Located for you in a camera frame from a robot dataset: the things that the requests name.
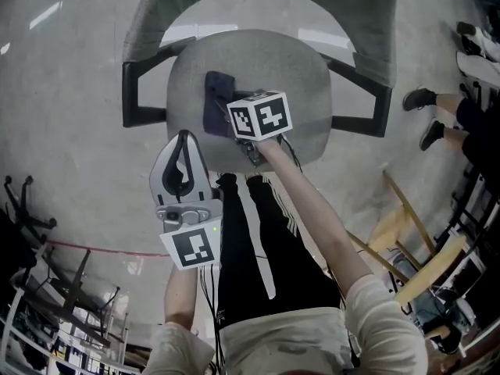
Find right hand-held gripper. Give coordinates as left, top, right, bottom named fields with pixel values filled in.
left=226, top=88, right=294, bottom=169

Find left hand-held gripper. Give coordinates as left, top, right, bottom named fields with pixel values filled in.
left=148, top=130, right=224, bottom=272

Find blue wiping cloth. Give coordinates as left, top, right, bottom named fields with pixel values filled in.
left=202, top=70, right=238, bottom=136

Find grey fabric chair seat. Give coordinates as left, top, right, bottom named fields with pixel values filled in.
left=166, top=28, right=334, bottom=173

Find light grey fabric seat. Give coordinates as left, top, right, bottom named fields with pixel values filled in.
left=121, top=0, right=400, bottom=173

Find person's left forearm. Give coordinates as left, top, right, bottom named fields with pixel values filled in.
left=162, top=263, right=201, bottom=332

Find person's right forearm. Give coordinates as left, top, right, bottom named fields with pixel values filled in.
left=255, top=134, right=377, bottom=288

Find black office chair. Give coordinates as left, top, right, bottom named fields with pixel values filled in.
left=2, top=174, right=59, bottom=249

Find wooden chair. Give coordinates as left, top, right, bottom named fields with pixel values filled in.
left=345, top=168, right=480, bottom=316

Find person's black striped trousers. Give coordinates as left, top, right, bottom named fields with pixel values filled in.
left=214, top=172, right=341, bottom=330

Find black cable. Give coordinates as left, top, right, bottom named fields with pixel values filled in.
left=280, top=134, right=304, bottom=173
left=197, top=263, right=230, bottom=375

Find metal frame table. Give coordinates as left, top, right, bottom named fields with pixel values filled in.
left=0, top=244, right=130, bottom=375

